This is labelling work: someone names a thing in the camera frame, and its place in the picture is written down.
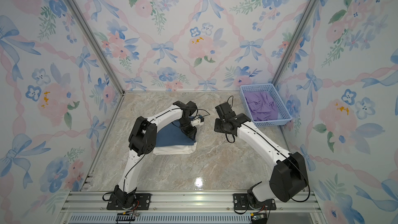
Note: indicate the aluminium corner post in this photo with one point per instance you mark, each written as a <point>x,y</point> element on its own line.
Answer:
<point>89,35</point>
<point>310,7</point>

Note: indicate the white t-shirt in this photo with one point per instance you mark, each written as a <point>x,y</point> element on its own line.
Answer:
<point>175,150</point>

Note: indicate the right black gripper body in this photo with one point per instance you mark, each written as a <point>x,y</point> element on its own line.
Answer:
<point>219,125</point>

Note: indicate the blue t-shirt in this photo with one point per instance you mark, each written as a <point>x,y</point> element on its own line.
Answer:
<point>171,135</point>

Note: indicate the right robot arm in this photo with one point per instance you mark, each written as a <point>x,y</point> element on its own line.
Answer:
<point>289,172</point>

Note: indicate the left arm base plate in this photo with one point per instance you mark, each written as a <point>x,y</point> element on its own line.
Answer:
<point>136,202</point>

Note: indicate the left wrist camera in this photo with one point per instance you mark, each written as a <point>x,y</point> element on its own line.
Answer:
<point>197,121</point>

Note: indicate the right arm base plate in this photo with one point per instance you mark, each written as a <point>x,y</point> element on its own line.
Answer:
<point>244,202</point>

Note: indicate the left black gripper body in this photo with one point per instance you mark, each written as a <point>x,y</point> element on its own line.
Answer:
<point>187,128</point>

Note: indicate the left aluminium corner post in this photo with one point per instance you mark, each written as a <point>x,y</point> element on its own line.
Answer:
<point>89,35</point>

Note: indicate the purple t-shirt in basket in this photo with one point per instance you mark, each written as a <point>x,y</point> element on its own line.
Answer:
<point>261,105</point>

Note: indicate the small green circuit board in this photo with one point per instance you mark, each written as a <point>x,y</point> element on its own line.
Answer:
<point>258,218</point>

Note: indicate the right aluminium corner post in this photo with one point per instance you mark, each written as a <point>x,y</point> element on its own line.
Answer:
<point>310,7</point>

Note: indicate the light blue plastic basket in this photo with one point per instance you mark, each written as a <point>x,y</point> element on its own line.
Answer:
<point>282,117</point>

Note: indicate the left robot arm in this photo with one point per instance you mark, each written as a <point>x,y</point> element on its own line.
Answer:
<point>142,141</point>

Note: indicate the aluminium front rail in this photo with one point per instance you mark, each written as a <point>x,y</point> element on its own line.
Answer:
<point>191,206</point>

